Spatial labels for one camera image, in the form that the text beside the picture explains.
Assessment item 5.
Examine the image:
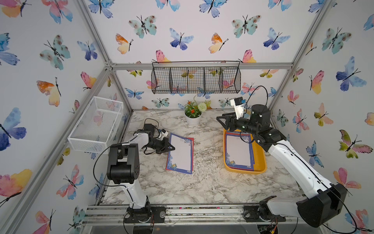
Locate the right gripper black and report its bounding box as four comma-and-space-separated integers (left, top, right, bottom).
218, 112, 262, 138

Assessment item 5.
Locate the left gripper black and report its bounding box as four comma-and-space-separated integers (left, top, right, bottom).
146, 137, 174, 153

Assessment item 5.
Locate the blue floral stationery paper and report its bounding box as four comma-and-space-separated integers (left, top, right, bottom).
166, 133, 194, 175

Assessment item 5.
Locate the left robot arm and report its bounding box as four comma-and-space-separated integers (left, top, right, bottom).
107, 130, 175, 223

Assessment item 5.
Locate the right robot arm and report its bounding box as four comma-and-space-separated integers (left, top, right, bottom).
216, 104, 347, 228

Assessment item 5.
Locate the blue stationery paper stack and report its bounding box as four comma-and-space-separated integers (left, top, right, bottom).
224, 131, 255, 171

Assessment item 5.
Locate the yellow storage tray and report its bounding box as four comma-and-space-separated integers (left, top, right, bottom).
223, 130, 267, 175

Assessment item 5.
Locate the potted flower plant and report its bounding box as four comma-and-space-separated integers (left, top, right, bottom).
184, 95, 211, 127

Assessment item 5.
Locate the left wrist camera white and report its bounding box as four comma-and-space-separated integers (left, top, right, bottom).
158, 129, 169, 140

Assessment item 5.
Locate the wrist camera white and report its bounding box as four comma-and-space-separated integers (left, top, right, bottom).
230, 97, 245, 120
158, 129, 169, 140

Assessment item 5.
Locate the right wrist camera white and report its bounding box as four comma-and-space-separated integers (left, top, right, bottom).
230, 97, 245, 120

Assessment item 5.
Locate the black wire wall basket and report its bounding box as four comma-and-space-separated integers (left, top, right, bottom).
148, 61, 242, 95

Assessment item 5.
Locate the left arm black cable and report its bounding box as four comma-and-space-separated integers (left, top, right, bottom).
93, 118, 160, 188

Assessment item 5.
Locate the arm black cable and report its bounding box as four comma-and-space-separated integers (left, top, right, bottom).
93, 118, 160, 188
239, 85, 358, 234

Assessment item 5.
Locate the white mesh wall basket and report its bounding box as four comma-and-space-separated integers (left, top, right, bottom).
68, 96, 124, 153

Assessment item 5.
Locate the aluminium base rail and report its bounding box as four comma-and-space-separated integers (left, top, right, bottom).
83, 203, 305, 226

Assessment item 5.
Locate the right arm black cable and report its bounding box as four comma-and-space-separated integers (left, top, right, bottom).
239, 85, 358, 234

